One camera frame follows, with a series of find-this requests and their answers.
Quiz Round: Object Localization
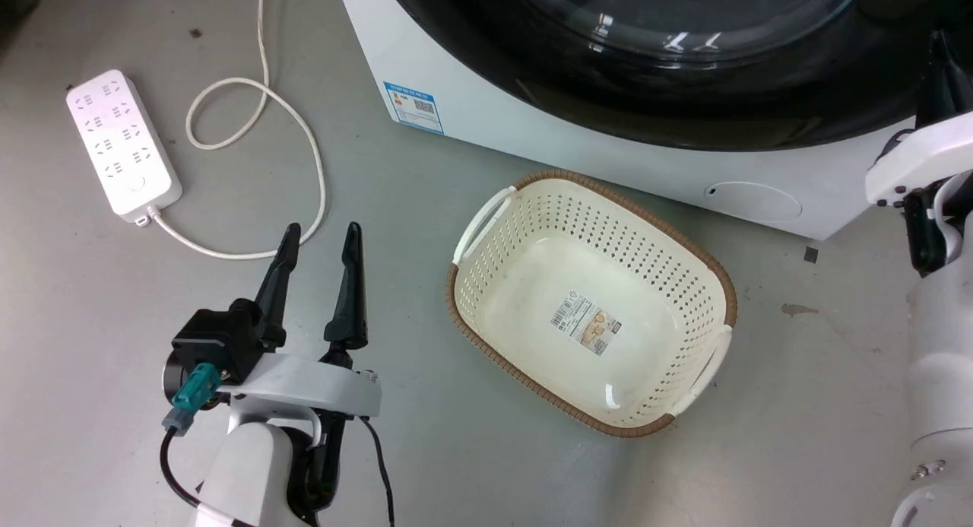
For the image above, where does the white power strip cord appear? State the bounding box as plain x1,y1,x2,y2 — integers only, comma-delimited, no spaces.
148,0,328,262

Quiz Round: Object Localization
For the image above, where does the blue energy label sticker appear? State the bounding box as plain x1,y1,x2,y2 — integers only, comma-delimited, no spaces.
382,81,445,136

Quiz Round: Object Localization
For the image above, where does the thin black left gripper cable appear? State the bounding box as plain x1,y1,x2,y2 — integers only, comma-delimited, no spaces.
357,416,397,527

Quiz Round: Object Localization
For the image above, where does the barcode label sticker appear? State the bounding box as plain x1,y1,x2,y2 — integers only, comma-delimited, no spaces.
550,290,623,358

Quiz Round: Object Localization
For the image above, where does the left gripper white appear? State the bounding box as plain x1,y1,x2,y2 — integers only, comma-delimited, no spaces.
219,222,382,421

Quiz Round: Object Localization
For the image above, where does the thin black right gripper cable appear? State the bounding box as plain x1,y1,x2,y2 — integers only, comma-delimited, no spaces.
871,128,916,167

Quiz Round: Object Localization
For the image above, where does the white power strip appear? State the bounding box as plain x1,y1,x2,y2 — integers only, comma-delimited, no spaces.
65,68,184,227

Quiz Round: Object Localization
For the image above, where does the teal plug black camera cable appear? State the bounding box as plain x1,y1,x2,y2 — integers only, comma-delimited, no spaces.
158,363,223,513

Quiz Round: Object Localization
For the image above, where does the dark glass washing machine door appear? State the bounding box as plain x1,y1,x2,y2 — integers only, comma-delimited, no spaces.
380,0,973,152

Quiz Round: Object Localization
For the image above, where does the cream laundry basket brown rim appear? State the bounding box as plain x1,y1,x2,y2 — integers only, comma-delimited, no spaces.
445,168,739,439

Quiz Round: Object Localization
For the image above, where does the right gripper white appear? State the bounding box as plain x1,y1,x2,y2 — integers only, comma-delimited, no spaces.
864,30,973,208

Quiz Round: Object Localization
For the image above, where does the white washing machine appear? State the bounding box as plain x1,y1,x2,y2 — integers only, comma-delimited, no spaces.
334,0,917,242

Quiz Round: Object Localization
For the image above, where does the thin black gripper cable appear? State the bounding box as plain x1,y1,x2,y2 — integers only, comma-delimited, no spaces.
357,416,397,527
871,128,916,167

